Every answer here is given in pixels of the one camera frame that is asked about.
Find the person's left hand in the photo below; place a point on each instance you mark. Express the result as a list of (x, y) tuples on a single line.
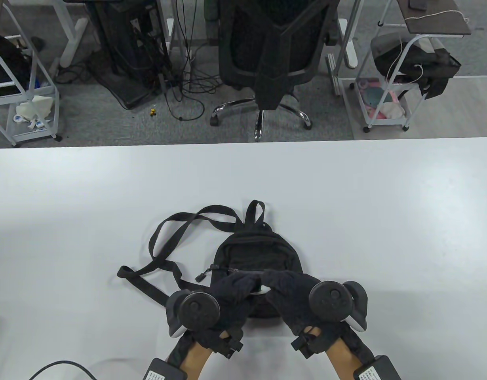
[(231, 297)]

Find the person's right hand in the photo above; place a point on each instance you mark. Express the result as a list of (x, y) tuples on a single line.
[(291, 297)]

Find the person's left forearm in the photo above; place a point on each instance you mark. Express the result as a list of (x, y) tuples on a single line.
[(196, 360)]

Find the person's right forearm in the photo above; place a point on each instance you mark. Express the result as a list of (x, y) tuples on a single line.
[(342, 360)]

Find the white metal cart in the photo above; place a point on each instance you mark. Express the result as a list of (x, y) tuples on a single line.
[(33, 137), (386, 123)]

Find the cream cloth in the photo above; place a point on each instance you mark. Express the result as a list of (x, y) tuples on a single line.
[(394, 110)]

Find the pink box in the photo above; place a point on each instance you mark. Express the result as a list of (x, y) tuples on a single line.
[(372, 95)]

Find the grey metal rails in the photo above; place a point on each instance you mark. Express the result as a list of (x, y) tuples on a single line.
[(333, 75)]

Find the black mesh office chair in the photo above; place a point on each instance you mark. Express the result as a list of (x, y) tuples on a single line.
[(267, 59)]

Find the white desk leg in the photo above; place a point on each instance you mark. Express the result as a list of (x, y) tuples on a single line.
[(71, 43), (350, 51), (170, 31)]

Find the white cloth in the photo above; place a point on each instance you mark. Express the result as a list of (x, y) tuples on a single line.
[(35, 105)]

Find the black bag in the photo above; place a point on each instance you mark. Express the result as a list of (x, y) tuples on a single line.
[(437, 63)]

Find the black computer tower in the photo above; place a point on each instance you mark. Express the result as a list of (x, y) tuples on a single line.
[(120, 39)]

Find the brown side table top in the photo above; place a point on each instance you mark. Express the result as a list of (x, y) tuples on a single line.
[(437, 21)]

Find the black phone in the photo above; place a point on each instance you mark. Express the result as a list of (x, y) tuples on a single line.
[(417, 4)]

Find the black jacket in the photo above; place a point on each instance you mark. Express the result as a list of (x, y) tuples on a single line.
[(6, 67)]

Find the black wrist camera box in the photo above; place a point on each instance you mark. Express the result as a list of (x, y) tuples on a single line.
[(162, 372), (380, 370)]

